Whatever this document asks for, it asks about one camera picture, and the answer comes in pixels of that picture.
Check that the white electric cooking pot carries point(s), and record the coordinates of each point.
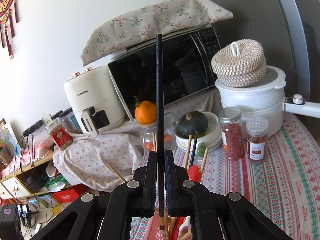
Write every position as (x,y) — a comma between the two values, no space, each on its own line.
(266,99)

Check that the floral microwave cover cloth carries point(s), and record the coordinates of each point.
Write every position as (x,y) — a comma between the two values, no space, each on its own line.
(143,24)

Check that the cream air fryer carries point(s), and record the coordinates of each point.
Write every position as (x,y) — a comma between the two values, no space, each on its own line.
(94,101)

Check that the red chinese knot decoration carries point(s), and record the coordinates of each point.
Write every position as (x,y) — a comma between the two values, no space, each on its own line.
(9,16)

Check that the black chopstick wooden tip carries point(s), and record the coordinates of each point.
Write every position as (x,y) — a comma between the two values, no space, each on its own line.
(193,152)

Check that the patterned handmade tablecloth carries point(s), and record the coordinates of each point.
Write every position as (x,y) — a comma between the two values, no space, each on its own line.
(284,187)

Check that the woven rope lidded basket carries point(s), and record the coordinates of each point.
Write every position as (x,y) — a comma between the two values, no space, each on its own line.
(240,64)

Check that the goji berry plastic jar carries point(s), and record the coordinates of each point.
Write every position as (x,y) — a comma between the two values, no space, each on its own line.
(231,131)

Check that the red label spice jar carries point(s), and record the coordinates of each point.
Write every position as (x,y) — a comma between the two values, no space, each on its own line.
(59,136)

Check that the white floral cloth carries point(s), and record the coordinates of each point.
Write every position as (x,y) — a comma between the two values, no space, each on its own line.
(87,160)

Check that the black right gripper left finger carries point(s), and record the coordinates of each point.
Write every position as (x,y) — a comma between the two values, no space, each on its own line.
(135,198)

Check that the green lime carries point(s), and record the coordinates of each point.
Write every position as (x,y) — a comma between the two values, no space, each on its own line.
(201,148)

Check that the black lid storage canister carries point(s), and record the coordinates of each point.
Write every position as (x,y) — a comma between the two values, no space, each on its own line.
(69,121)

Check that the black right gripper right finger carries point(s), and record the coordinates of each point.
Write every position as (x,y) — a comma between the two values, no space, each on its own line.
(187,198)

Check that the wooden chopstick in basket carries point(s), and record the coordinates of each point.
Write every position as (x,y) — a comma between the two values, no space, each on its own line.
(154,140)
(114,171)
(163,223)

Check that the red plastic spoon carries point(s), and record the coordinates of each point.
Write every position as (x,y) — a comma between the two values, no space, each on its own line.
(182,224)

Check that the dark green squash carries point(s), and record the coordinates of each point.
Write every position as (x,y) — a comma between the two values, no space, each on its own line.
(193,123)

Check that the pink plastic utensil basket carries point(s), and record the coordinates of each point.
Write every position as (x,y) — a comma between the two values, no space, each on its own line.
(153,231)

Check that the white ceramic bowl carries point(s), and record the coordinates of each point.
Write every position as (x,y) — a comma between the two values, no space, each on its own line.
(212,137)

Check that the orange mandarin fruit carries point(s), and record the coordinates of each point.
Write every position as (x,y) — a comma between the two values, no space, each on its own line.
(145,112)

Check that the hawthorn slices plastic jar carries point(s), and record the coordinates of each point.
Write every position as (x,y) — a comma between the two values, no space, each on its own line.
(257,130)

